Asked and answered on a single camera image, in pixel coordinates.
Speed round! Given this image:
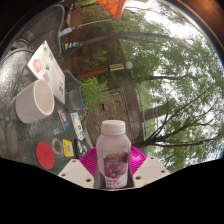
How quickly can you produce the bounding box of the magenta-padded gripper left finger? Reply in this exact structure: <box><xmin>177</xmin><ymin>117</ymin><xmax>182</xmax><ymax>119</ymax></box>
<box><xmin>57</xmin><ymin>146</ymin><xmax>98</xmax><ymax>189</ymax></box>

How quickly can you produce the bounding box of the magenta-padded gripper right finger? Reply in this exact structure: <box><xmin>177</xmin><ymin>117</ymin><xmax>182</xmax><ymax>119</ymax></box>
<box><xmin>129</xmin><ymin>145</ymin><xmax>172</xmax><ymax>188</ymax></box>

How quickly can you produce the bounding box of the pink drink bottle white cap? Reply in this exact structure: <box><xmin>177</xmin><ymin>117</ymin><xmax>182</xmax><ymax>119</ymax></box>
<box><xmin>95</xmin><ymin>119</ymin><xmax>132</xmax><ymax>190</ymax></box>

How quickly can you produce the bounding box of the black sticker-covered laptop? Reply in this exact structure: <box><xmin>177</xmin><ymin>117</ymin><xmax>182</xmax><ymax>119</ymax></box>
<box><xmin>74</xmin><ymin>126</ymin><xmax>98</xmax><ymax>159</ymax></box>

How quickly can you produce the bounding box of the yellow card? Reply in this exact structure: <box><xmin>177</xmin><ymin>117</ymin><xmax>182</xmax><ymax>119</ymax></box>
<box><xmin>62</xmin><ymin>139</ymin><xmax>75</xmax><ymax>158</ymax></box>

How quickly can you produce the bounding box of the flat round red coaster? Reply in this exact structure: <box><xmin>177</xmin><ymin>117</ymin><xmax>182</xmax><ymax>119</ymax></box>
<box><xmin>35</xmin><ymin>141</ymin><xmax>56</xmax><ymax>170</ymax></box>

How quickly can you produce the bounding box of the white sticker sheet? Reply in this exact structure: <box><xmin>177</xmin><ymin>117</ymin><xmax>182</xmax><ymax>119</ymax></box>
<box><xmin>69</xmin><ymin>112</ymin><xmax>86</xmax><ymax>142</ymax></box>

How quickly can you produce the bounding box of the small blue card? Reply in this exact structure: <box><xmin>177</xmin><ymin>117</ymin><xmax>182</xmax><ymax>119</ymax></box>
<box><xmin>57</xmin><ymin>108</ymin><xmax>70</xmax><ymax>132</ymax></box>

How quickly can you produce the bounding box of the green plant in teal pot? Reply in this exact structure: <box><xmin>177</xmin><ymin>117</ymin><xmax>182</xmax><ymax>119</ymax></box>
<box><xmin>64</xmin><ymin>76</ymin><xmax>109</xmax><ymax>113</ymax></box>

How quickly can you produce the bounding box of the white cup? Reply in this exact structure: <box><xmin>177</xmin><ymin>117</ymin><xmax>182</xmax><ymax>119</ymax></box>
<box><xmin>14</xmin><ymin>79</ymin><xmax>55</xmax><ymax>124</ymax></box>

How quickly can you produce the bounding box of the blue yellow striped bollard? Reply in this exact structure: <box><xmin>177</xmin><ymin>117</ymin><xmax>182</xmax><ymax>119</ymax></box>
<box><xmin>64</xmin><ymin>41</ymin><xmax>83</xmax><ymax>51</ymax></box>

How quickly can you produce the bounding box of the orange canopy umbrella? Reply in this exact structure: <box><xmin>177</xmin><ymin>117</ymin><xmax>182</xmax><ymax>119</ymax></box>
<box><xmin>96</xmin><ymin>0</ymin><xmax>133</xmax><ymax>20</ymax></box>

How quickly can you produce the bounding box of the tan ring coaster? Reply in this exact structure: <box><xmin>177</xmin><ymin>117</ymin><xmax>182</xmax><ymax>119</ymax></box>
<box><xmin>51</xmin><ymin>138</ymin><xmax>64</xmax><ymax>156</ymax></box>

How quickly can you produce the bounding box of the globe lamp post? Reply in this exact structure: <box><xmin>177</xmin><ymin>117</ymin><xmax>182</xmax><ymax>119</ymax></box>
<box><xmin>75</xmin><ymin>61</ymin><xmax>134</xmax><ymax>80</ymax></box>

